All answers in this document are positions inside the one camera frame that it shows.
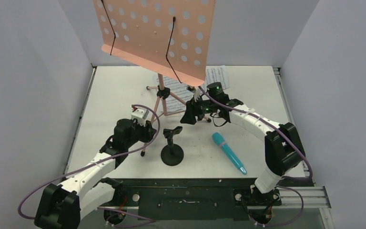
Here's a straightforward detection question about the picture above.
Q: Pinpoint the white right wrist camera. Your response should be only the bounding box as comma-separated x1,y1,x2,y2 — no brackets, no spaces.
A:
186,85,201,102

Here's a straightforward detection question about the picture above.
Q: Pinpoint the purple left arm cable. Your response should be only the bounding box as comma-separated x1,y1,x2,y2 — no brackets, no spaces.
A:
18,104,162,229

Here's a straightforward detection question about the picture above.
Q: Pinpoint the turquoise toy microphone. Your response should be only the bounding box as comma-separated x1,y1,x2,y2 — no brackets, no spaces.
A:
212,132,247,175

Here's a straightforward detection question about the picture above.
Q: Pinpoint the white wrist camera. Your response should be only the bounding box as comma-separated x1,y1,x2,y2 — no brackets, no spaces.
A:
186,85,201,102
131,106,149,126

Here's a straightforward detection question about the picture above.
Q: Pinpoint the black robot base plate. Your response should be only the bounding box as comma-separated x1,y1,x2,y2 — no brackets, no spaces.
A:
60,177,315,221

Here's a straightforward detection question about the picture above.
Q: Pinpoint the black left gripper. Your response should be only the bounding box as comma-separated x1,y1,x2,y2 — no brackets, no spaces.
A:
126,119,156,148

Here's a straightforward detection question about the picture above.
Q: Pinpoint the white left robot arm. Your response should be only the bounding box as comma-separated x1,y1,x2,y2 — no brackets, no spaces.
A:
34,119,160,229

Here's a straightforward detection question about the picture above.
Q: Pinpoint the aluminium frame rail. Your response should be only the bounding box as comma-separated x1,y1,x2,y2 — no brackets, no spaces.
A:
45,186,332,210

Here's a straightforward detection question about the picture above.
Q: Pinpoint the white sheet music paper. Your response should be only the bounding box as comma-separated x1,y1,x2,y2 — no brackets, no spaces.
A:
163,65,230,112

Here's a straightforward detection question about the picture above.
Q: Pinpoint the black microphone stand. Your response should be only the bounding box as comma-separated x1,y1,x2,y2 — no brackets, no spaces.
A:
161,126,184,166

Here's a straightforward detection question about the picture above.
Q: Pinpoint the pink perforated music stand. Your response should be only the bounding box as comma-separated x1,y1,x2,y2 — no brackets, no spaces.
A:
93,0,217,157

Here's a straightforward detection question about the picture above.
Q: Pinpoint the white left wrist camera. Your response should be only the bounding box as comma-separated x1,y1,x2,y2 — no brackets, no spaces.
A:
131,106,149,126

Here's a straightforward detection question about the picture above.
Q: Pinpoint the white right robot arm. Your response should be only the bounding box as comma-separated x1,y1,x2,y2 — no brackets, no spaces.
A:
180,82,305,205

